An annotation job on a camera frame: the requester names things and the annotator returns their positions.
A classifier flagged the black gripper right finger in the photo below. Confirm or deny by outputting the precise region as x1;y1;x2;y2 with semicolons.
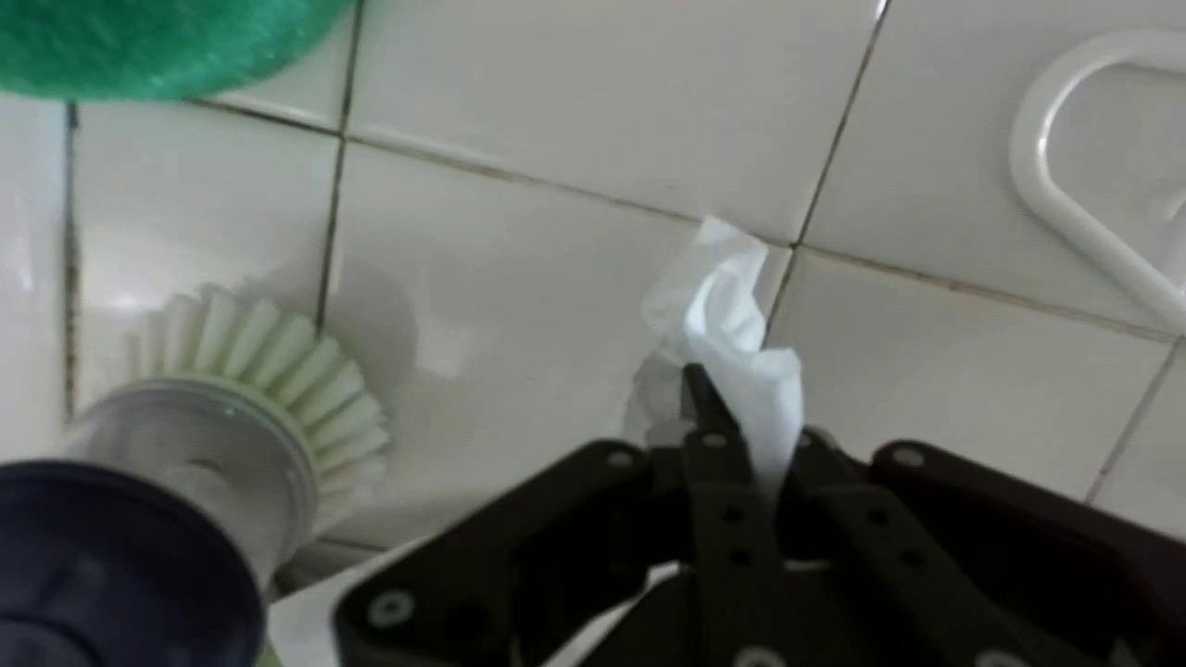
770;428;1186;667

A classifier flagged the white plastic clothes hanger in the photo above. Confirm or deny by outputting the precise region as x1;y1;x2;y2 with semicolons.
1005;28;1186;339

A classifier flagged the white paper towel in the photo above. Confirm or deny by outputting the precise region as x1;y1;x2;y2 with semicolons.
621;212;810;499

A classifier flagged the dish brush with blue cap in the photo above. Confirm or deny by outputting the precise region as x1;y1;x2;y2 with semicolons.
0;281;393;667

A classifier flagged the green smiley face sponge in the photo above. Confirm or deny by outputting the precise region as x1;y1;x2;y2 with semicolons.
0;0;355;107

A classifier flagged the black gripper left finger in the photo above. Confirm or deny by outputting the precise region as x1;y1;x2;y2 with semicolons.
332;361;799;667

